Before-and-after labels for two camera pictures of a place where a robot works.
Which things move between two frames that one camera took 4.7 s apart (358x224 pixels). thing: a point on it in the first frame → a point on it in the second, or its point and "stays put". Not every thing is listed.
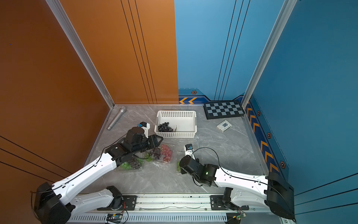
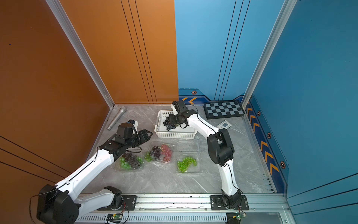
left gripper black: [153, 140] → [144, 136]
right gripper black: [183, 171] → [171, 118]
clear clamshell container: [179, 152] stays put
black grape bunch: [134, 163] stays put
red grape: [166, 150] stays put
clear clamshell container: [134, 163] stays put
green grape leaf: [148, 158] stays put
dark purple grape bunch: [155, 153] stays put
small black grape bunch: [164, 127] → [169, 122]
